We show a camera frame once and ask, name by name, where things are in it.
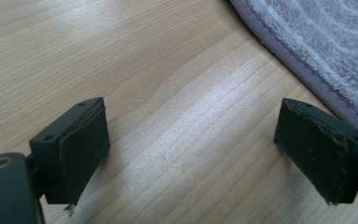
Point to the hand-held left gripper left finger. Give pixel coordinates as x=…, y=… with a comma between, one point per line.
x=80, y=152

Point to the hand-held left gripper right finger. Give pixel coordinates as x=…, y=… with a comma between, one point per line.
x=317, y=149

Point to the lilac fluffy towel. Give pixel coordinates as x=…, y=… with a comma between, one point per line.
x=320, y=46

